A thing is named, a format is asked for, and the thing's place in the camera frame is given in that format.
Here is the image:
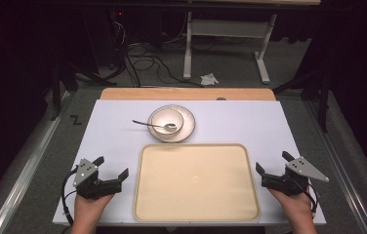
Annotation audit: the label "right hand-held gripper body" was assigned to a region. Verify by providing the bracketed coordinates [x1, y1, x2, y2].
[261, 156, 330, 197]

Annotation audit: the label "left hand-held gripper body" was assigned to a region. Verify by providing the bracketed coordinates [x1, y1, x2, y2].
[72, 158, 123, 201]

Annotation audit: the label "person's left hand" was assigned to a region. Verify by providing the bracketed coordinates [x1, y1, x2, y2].
[73, 193, 115, 226]

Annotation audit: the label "person's right hand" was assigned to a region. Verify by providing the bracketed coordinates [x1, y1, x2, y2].
[266, 187, 315, 226]

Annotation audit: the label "white table board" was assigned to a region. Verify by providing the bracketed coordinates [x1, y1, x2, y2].
[52, 98, 327, 227]

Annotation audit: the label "beige plastic tray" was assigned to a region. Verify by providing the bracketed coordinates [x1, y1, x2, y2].
[133, 142, 262, 223]

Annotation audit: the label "metal spoon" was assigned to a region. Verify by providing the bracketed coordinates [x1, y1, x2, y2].
[132, 119, 178, 133]

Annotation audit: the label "black metal stand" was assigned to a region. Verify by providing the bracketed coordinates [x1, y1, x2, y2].
[271, 62, 334, 134]

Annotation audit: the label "white ceramic bowl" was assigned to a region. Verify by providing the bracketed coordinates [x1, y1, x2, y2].
[150, 107, 184, 137]

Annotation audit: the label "white plate with dark rim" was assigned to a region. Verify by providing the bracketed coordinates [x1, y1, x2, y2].
[146, 104, 196, 143]

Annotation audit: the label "wooden table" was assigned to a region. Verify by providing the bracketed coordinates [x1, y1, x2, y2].
[100, 87, 277, 102]

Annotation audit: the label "crumpled white paper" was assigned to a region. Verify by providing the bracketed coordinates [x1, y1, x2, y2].
[199, 72, 221, 87]

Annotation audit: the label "power strip with red light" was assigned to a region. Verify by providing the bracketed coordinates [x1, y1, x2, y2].
[107, 9, 128, 21]

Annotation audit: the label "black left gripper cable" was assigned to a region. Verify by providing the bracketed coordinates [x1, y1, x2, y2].
[61, 166, 79, 227]

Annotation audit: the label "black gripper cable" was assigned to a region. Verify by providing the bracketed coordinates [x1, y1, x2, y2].
[61, 166, 79, 227]
[297, 179, 320, 219]

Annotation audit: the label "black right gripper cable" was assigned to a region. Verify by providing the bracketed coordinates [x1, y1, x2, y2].
[297, 179, 320, 219]

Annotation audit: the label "aluminium rail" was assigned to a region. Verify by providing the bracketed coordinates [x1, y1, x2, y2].
[303, 99, 367, 234]
[0, 90, 76, 234]

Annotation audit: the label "black floor cables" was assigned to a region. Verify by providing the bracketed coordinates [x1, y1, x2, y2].
[107, 13, 205, 89]

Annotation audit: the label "white metal desk frame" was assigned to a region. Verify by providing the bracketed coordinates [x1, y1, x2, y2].
[183, 0, 322, 85]

